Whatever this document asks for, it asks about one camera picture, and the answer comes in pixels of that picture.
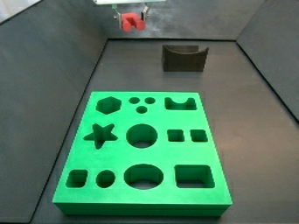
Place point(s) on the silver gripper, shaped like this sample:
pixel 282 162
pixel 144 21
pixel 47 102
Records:
pixel 118 15

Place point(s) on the black curved fixture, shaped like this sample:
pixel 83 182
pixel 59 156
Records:
pixel 184 58

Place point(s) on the red square-circle object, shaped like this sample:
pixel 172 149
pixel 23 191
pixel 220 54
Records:
pixel 131 20

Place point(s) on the green shape-sorter block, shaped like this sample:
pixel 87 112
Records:
pixel 143 158

